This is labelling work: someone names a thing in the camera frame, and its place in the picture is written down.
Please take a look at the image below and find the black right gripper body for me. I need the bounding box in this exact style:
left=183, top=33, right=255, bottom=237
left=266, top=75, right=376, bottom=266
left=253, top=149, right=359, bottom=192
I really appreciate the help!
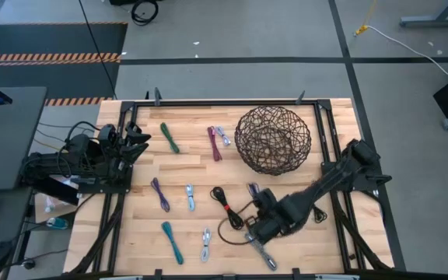
left=264, top=196, right=303, bottom=234

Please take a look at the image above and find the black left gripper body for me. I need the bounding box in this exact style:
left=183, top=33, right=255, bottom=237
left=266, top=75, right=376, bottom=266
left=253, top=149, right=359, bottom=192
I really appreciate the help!
left=98, top=123, right=131, bottom=166

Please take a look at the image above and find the grey braided USB cable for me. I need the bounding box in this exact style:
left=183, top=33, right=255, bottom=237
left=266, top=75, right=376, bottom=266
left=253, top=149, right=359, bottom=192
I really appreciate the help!
left=244, top=232, right=278, bottom=272

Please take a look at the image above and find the brown wire basket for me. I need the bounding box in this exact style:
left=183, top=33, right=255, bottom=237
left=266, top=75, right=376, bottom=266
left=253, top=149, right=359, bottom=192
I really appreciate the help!
left=234, top=105, right=313, bottom=177

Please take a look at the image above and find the green USB cable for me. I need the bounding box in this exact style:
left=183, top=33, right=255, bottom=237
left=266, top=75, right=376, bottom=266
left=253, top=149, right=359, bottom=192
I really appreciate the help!
left=159, top=122, right=180, bottom=154

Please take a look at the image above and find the purple USB cable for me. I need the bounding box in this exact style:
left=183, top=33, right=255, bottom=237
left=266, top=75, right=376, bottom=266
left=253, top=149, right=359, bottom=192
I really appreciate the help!
left=150, top=177, right=171, bottom=213

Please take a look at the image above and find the light blue USB cable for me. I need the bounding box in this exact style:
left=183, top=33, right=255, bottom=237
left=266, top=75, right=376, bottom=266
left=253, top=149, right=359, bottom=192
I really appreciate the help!
left=185, top=184, right=196, bottom=212

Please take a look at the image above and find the magenta USB cable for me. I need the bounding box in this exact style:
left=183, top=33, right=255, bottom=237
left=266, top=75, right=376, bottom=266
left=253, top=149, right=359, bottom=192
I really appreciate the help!
left=207, top=125, right=223, bottom=163

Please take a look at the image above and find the short white USB cable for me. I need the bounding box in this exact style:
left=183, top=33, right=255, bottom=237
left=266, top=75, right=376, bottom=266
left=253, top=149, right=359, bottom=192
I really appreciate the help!
left=215, top=125, right=232, bottom=147

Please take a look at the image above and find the teal USB cable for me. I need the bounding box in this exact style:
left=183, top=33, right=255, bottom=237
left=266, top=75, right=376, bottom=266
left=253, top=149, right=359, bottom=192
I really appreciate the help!
left=160, top=221, right=185, bottom=266

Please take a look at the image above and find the black flat panel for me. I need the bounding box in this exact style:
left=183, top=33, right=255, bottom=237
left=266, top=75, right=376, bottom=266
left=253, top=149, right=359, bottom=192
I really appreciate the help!
left=33, top=177, right=80, bottom=206

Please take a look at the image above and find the brown cardboard sheet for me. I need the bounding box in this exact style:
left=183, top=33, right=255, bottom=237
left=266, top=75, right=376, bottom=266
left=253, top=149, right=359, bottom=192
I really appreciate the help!
left=33, top=192, right=81, bottom=225

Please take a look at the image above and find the clear plastic bag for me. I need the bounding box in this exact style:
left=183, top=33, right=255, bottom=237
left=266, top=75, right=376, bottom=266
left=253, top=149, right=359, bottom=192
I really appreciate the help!
left=44, top=194, right=60, bottom=214

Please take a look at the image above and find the blue water bottle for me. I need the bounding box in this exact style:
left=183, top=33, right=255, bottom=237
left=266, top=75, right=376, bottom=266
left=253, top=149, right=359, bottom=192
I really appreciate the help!
left=46, top=216, right=70, bottom=230

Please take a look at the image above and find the grey desk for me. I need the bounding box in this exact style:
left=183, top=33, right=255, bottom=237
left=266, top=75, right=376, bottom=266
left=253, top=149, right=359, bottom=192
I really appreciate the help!
left=0, top=86, right=48, bottom=191

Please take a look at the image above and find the black hazard-striped floor mat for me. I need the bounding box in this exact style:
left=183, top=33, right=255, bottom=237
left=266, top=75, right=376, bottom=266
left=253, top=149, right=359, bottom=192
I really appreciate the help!
left=0, top=22, right=128, bottom=107

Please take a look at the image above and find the grey table foot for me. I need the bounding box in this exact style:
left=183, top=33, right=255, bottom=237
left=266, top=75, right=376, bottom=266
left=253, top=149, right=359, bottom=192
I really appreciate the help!
left=399, top=0, right=448, bottom=28

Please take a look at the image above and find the thin dark cable loop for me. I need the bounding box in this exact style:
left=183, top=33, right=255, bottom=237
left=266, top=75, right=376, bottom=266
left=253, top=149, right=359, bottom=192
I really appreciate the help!
left=217, top=200, right=257, bottom=247

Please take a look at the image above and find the thin yellow wire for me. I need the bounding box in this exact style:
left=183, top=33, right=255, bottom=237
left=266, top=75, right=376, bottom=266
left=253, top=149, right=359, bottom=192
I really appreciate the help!
left=33, top=138, right=64, bottom=152

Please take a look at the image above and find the thin black floor cable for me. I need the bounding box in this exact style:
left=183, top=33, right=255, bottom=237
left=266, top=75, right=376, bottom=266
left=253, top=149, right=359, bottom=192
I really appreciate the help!
left=78, top=0, right=119, bottom=100

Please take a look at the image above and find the coiled black cable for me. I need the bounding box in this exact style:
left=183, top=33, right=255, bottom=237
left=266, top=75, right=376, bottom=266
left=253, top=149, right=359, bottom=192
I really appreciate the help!
left=130, top=0, right=159, bottom=26

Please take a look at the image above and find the yellow cable with plug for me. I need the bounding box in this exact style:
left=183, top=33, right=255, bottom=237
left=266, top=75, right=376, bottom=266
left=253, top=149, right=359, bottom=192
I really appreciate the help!
left=354, top=0, right=379, bottom=37

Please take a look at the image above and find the white floor cable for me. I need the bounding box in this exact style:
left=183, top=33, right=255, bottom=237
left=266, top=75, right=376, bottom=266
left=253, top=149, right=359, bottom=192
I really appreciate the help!
left=366, top=25, right=448, bottom=77

